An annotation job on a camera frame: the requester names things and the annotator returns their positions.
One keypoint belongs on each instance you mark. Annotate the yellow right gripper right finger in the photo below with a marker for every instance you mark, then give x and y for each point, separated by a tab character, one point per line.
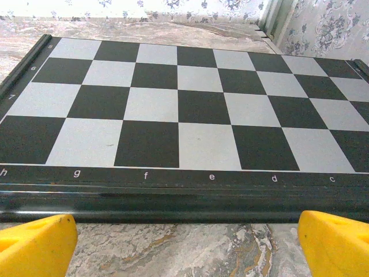
337	248

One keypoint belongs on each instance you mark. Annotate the black and silver chessboard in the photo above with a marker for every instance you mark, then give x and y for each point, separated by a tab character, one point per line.
178	115

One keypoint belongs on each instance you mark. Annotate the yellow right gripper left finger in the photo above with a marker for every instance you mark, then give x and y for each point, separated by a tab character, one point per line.
34	248

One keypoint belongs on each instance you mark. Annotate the aluminium table edge rail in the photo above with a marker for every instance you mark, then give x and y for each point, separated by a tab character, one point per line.
268	40

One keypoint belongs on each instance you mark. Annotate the aluminium corner post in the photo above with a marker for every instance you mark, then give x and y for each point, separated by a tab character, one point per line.
274	20

